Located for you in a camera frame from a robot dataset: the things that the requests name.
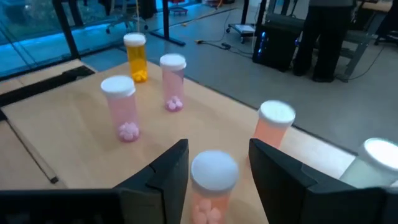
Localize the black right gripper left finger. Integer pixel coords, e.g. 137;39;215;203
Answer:
113;138;190;224

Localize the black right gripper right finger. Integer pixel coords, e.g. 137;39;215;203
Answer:
248;138;354;224

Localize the coral pill bottle white cap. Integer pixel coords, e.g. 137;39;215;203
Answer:
252;99;297;150
189;150;240;224

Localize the pink pill bottle white cap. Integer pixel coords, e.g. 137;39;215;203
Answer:
159;53;187;113
100;75;141;144

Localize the teal pill bottle white cap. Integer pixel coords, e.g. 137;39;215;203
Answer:
338;138;398;189

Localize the orange pill bottle white cap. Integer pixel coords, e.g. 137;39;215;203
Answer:
123;32;149;84

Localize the black computer tower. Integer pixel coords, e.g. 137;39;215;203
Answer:
252;12;306;73

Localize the person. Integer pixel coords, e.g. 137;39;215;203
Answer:
292;0;358;83

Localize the small wheeled dolly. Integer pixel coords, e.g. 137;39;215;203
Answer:
225;22;257;44

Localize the black desk leg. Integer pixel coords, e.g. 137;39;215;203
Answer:
149;0;187;47
52;0;82;60

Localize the grey desk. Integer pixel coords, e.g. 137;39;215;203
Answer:
337;0;394;83

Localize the wooden shelf black metal frame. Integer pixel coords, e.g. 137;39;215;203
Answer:
0;58;358;224

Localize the black aluminium rig frame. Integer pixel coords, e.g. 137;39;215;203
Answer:
0;65;96;108

